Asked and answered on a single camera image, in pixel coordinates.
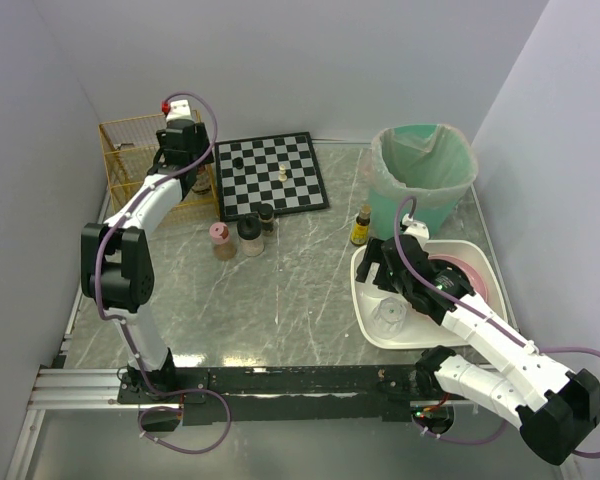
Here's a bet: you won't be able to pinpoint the clear faceted glass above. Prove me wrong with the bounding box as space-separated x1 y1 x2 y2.
370 298 408 340

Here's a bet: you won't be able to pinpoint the clear vinegar bottle red label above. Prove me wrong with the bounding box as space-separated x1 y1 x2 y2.
192 167 211 196

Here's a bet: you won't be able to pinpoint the pink plate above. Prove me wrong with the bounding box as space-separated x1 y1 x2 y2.
429 254 488 301

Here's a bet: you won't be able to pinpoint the black plate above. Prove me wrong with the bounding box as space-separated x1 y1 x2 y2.
430 258 468 281

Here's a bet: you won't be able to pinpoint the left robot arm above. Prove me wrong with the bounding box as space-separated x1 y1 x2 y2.
81 116 213 398

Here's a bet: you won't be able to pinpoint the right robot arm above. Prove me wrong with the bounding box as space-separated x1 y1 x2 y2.
351 235 600 465

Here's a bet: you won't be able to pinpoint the yellow label sauce bottle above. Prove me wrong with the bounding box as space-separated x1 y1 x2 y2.
350 204 371 246

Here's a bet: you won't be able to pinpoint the white plastic tray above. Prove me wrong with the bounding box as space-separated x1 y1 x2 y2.
350 240 508 350

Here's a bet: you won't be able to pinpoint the clear trash bag liner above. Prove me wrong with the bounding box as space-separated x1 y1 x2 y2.
362 123 480 207

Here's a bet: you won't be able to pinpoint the black white chessboard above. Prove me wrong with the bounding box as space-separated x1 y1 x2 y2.
214 132 329 222

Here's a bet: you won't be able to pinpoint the white chess pawn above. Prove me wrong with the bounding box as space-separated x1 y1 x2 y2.
278 165 288 182

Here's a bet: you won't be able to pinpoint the green plastic trash bin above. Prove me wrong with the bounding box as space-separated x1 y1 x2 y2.
367 123 478 242

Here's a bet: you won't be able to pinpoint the black lid seasoning jar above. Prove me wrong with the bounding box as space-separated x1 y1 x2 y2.
237 214 264 257

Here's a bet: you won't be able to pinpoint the small dark pepper shaker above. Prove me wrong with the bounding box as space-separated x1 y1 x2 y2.
257 203 275 236

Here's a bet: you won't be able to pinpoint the pink lid spice jar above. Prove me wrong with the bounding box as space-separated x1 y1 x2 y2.
209 222 237 261

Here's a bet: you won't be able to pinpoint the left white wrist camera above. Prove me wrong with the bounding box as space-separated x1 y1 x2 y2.
161 100 194 123

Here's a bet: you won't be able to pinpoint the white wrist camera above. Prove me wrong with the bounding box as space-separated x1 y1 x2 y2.
161 100 194 123
400 214 430 248

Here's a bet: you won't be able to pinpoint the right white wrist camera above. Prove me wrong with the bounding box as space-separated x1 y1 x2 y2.
400 214 430 248

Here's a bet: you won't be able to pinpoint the yellow wire basket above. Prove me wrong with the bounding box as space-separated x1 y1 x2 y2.
99 114 220 229

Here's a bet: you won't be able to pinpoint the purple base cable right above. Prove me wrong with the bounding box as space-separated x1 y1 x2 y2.
412 399 511 445

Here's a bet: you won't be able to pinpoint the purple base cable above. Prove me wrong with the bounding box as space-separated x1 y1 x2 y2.
137 389 232 455
412 399 511 445

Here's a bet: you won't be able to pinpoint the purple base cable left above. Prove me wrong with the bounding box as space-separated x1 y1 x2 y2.
137 389 232 455

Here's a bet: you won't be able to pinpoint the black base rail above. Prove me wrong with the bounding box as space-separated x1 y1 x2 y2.
118 364 444 426

